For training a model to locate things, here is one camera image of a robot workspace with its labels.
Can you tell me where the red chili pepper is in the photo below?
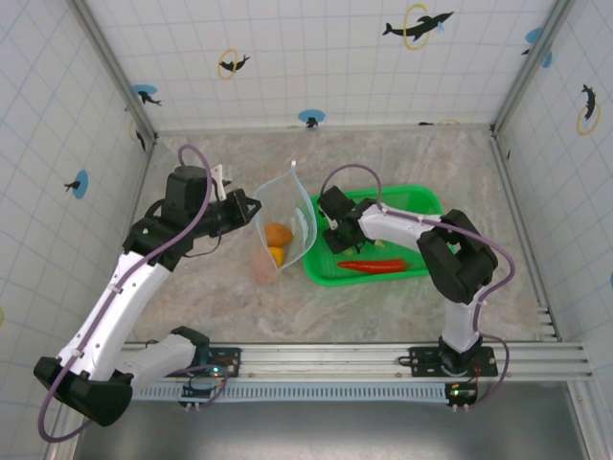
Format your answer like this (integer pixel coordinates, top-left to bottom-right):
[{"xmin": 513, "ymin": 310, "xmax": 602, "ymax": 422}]
[{"xmin": 336, "ymin": 258, "xmax": 412, "ymax": 275}]

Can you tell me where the clear zip-top bag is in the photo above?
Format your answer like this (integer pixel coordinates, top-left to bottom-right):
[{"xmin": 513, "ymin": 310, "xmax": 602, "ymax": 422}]
[{"xmin": 252, "ymin": 160, "xmax": 319, "ymax": 285}]

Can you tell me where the green plastic tray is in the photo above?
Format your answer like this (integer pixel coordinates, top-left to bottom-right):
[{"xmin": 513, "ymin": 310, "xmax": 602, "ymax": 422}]
[{"xmin": 302, "ymin": 184, "xmax": 444, "ymax": 288}]

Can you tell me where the left controller circuit board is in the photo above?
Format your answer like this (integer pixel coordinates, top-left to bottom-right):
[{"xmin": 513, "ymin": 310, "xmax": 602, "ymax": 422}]
[{"xmin": 179, "ymin": 364, "xmax": 229, "ymax": 412}]

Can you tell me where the controller circuit board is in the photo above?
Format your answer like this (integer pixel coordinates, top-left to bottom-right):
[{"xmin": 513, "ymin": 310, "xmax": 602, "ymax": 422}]
[
  {"xmin": 443, "ymin": 380, "xmax": 479, "ymax": 413},
  {"xmin": 179, "ymin": 364, "xmax": 229, "ymax": 412}
]

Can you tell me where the right controller circuit board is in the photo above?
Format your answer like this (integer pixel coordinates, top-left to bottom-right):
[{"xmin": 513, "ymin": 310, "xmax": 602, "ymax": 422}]
[{"xmin": 443, "ymin": 380, "xmax": 479, "ymax": 413}]

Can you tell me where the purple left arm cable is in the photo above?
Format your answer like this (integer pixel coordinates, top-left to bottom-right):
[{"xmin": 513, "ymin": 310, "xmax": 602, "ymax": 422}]
[{"xmin": 37, "ymin": 145, "xmax": 229, "ymax": 443}]

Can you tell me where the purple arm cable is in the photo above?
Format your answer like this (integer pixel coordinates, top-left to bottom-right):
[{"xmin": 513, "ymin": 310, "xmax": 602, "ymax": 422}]
[
  {"xmin": 37, "ymin": 145, "xmax": 229, "ymax": 443},
  {"xmin": 320, "ymin": 163, "xmax": 518, "ymax": 414}
]

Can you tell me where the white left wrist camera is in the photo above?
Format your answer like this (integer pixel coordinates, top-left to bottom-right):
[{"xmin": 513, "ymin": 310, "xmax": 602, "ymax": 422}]
[{"xmin": 210, "ymin": 164, "xmax": 235, "ymax": 201}]

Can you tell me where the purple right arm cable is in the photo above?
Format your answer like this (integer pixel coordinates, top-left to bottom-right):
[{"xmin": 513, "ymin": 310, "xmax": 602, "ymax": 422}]
[{"xmin": 320, "ymin": 163, "xmax": 518, "ymax": 414}]

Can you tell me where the thin black camera cable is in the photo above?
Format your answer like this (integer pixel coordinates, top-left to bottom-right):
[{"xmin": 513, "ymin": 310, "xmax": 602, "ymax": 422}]
[{"xmin": 183, "ymin": 229, "xmax": 223, "ymax": 261}]

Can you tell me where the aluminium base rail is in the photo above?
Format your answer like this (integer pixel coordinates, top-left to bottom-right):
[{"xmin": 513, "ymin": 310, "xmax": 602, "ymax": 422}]
[{"xmin": 114, "ymin": 340, "xmax": 596, "ymax": 384}]

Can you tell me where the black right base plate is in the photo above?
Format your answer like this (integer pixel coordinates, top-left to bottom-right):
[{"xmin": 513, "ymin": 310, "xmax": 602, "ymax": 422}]
[{"xmin": 396, "ymin": 344, "xmax": 500, "ymax": 380}]

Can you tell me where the white slotted cable duct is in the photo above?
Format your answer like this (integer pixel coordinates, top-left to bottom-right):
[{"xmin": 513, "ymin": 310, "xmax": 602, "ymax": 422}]
[{"xmin": 132, "ymin": 382, "xmax": 452, "ymax": 403}]

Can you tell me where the aluminium side rail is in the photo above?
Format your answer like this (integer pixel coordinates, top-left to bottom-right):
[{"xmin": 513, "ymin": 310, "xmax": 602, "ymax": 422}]
[{"xmin": 489, "ymin": 127, "xmax": 562, "ymax": 342}]

